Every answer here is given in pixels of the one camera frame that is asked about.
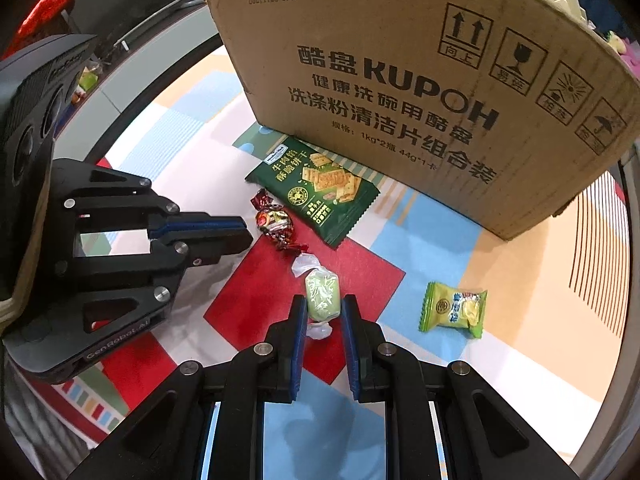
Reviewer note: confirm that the red shiny object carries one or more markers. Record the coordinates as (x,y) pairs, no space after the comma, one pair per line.
(47,5)

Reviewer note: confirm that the red candy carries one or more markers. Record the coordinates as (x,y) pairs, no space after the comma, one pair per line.
(274,222)

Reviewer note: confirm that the brown cardboard box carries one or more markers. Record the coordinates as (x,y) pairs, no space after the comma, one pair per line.
(425,85)

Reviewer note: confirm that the yellow-green snack packet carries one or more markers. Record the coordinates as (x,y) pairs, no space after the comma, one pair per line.
(452,310)

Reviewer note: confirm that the pale green candy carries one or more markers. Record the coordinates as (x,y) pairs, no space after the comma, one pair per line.
(322,295)

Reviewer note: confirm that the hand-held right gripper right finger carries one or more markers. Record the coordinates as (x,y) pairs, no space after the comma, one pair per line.
(350,345)

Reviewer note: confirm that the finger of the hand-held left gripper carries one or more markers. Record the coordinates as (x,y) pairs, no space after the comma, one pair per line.
(200,222)
(220,247)

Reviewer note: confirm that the green cracker packet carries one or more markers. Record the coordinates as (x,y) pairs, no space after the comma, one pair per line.
(310,195)

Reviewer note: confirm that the white television cabinet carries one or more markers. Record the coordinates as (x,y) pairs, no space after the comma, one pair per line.
(170,75)

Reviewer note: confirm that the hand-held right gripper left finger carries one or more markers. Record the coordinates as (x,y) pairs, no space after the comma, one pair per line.
(300,340)

